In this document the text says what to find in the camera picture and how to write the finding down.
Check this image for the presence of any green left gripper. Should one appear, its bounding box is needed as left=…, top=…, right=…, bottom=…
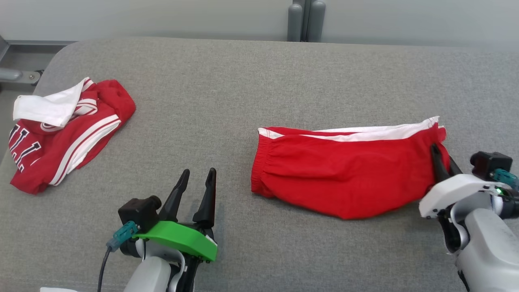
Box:
left=133, top=167, right=219, bottom=262

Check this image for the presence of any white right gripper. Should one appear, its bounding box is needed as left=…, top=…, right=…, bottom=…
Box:
left=418, top=143, right=504, bottom=220

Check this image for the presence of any red shorts white stripe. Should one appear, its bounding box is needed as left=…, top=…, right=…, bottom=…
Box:
left=250, top=116, right=452, bottom=220

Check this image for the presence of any red Bulls basketball jersey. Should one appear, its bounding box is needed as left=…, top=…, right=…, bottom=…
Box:
left=9, top=77, right=137, bottom=195

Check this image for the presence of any grey double pillar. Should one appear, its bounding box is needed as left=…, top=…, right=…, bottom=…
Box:
left=287, top=0, right=326, bottom=43

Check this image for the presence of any black right cable teal plug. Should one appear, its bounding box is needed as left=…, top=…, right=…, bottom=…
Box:
left=492, top=169, right=519, bottom=192

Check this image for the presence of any grey metal bracket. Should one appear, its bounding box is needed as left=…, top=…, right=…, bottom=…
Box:
left=0, top=35, right=77, bottom=86

